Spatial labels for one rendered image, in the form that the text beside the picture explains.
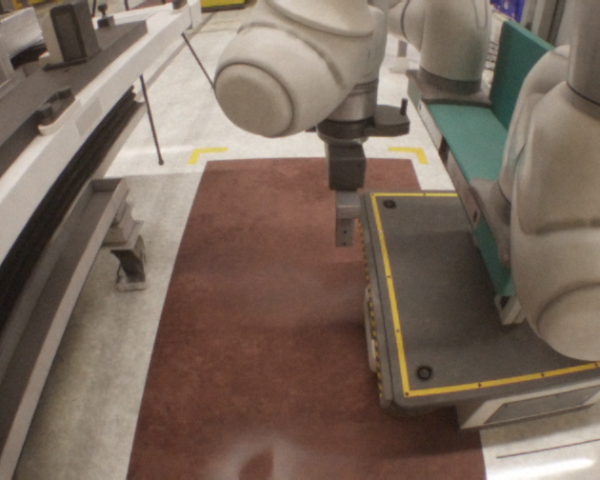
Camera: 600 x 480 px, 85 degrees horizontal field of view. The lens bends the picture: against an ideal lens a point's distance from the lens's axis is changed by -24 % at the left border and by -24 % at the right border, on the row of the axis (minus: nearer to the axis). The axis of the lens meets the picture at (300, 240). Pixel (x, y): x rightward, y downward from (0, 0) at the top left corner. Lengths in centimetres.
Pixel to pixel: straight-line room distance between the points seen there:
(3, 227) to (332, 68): 48
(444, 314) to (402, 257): 20
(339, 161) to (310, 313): 87
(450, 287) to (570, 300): 76
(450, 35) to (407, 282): 59
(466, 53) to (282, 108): 65
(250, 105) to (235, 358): 103
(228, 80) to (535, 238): 26
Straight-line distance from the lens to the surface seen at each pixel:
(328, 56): 32
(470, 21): 89
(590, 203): 30
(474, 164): 74
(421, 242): 113
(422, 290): 102
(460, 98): 94
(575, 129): 31
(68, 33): 94
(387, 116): 57
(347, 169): 54
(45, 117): 74
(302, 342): 128
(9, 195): 63
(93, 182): 138
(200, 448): 118
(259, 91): 30
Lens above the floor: 111
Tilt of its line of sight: 45 degrees down
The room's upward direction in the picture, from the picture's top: 2 degrees counter-clockwise
